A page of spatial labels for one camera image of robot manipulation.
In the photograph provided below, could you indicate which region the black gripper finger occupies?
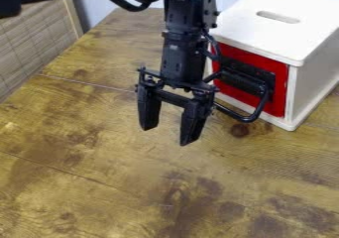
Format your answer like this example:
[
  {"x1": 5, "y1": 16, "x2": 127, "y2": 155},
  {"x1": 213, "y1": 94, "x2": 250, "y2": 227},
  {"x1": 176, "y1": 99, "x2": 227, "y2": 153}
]
[
  {"x1": 137, "y1": 85, "x2": 161, "y2": 131},
  {"x1": 180, "y1": 93, "x2": 215, "y2": 146}
]

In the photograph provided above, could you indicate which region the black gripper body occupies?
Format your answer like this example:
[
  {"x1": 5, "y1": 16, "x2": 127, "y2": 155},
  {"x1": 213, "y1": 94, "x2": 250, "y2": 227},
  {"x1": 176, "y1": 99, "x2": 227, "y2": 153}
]
[{"x1": 136, "y1": 30, "x2": 217, "y2": 108}]

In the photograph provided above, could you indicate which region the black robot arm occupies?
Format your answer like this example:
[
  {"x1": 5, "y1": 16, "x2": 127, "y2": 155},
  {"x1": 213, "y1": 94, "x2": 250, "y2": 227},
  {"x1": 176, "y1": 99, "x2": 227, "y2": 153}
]
[{"x1": 0, "y1": 0, "x2": 220, "y2": 146}]

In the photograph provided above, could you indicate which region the red drawer front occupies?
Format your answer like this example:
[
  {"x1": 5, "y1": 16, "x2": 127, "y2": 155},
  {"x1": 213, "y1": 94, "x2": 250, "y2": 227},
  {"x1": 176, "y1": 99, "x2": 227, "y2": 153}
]
[{"x1": 212, "y1": 43, "x2": 288, "y2": 117}]

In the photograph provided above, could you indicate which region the white wooden drawer box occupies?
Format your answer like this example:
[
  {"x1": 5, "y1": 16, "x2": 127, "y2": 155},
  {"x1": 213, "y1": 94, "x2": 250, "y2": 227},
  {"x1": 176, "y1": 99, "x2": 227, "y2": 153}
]
[{"x1": 211, "y1": 0, "x2": 339, "y2": 131}]

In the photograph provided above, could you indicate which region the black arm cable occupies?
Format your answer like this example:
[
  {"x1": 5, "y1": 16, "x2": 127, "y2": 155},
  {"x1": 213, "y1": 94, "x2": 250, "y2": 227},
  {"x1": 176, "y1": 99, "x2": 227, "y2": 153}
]
[{"x1": 199, "y1": 27, "x2": 223, "y2": 74}]

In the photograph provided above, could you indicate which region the black metal drawer handle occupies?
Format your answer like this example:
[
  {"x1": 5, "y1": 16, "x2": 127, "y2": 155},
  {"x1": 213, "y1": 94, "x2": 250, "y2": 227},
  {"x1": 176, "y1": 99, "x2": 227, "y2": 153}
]
[{"x1": 205, "y1": 68, "x2": 271, "y2": 123}]

